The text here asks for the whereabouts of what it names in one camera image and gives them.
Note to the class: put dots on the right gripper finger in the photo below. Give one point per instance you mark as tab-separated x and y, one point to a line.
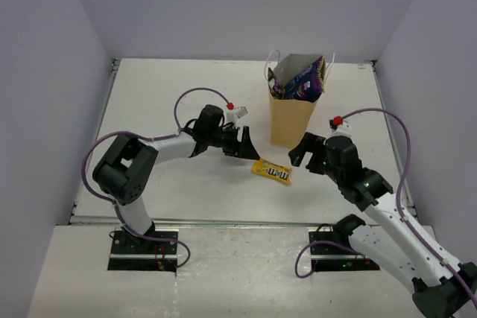
311	143
296	155

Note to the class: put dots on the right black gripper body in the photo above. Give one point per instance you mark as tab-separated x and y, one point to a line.
317	163

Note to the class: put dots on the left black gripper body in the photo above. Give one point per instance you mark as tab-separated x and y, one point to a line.
241	141

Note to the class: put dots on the yellow M&M's packet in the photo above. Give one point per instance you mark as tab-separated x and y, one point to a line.
269	170

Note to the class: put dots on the blue purple snack bag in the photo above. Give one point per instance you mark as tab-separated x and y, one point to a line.
304	74

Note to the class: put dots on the purple M&M's packet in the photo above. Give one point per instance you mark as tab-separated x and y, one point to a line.
275	88

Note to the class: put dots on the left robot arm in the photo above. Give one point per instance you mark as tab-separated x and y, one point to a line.
123	171

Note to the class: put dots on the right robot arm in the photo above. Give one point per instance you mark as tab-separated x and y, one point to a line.
439	283

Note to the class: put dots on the brown paper bag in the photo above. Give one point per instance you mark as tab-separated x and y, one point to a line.
289	118

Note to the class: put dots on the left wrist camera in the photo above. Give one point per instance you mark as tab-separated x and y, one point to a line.
232	116

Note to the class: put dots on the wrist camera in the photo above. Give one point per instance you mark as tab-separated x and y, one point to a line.
232	116
340	127

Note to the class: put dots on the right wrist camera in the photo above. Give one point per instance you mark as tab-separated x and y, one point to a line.
340	127

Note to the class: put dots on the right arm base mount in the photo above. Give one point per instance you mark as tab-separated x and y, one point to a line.
330	249

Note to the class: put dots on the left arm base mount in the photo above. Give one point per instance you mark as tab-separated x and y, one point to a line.
164	254

